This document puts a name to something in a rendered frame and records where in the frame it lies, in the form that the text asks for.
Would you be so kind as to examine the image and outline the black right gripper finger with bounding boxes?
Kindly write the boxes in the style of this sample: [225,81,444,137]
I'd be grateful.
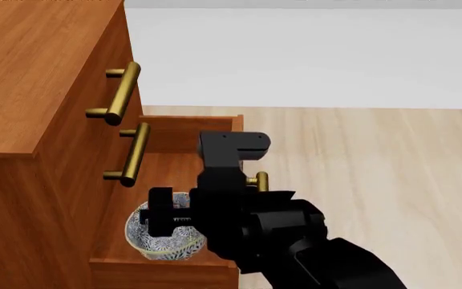
[197,130,271,191]
[140,186,175,238]

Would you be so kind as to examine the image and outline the blue white patterned bowl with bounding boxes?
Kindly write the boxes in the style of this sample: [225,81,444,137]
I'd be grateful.
[124,192,209,262]

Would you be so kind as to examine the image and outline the open brown wooden drawer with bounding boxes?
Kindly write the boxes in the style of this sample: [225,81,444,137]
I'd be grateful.
[88,113,245,289]

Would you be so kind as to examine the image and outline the brown wooden cabinet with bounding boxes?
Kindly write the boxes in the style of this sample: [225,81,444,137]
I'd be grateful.
[0,0,144,289]

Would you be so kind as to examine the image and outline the brass drawer handle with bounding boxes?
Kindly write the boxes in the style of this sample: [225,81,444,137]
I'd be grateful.
[245,171,270,193]

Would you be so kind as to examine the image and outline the short brass cabinet handle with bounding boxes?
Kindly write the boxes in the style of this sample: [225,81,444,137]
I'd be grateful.
[103,121,152,188]

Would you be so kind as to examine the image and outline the long brass cabinet handle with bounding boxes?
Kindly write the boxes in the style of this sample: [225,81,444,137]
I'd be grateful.
[85,61,142,127]

